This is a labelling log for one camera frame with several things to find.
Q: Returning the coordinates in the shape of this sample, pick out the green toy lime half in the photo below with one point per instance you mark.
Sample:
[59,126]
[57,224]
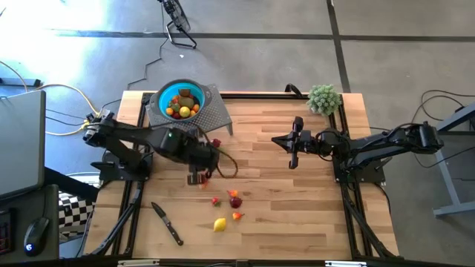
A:
[184,92]

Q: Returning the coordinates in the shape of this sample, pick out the black computer mouse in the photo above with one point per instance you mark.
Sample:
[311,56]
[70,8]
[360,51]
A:
[36,236]

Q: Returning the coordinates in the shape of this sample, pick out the dark desk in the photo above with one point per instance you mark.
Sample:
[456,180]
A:
[53,222]

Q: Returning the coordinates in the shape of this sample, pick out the black keyboard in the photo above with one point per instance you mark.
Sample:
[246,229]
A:
[5,231]

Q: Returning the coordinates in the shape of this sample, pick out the red toy strawberry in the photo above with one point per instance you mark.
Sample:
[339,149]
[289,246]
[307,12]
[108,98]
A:
[216,202]
[177,115]
[204,179]

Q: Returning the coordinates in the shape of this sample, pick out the black floor fan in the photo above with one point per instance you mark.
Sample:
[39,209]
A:
[182,22]

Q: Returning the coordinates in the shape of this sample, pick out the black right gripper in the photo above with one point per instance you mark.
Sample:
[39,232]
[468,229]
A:
[304,142]

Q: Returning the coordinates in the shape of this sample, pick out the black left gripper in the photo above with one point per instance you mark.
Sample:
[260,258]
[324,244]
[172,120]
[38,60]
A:
[202,159]

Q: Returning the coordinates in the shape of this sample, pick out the blue collapsible colander bowl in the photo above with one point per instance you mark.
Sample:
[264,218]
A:
[165,92]

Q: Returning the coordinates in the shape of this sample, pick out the gray perforated metal riser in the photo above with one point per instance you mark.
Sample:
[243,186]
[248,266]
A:
[215,118]

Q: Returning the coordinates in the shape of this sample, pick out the gray metal table frame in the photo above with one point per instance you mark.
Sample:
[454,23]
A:
[454,208]

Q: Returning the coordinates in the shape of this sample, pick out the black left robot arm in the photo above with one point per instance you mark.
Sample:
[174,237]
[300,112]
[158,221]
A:
[148,137]

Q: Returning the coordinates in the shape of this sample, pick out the olive green toy fruit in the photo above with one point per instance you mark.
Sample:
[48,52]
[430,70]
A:
[186,101]

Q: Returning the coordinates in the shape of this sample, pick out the black kitchen knife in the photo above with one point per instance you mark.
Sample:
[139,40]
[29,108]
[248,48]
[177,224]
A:
[167,223]

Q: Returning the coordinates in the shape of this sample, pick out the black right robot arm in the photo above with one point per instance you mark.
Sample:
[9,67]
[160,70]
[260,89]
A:
[386,144]

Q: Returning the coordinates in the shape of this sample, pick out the black white checkerboard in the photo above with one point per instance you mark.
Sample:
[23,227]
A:
[72,213]

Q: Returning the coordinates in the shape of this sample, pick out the yellow toy lemon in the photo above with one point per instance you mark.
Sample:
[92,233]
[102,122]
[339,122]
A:
[184,111]
[219,225]

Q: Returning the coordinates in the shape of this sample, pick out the dark red toy apple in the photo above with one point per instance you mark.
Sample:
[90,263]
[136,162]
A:
[216,142]
[235,202]

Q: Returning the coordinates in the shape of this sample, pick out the green potted plant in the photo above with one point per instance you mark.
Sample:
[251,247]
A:
[323,99]

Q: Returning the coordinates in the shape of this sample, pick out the silver bracket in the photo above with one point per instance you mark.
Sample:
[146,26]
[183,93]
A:
[137,263]
[345,264]

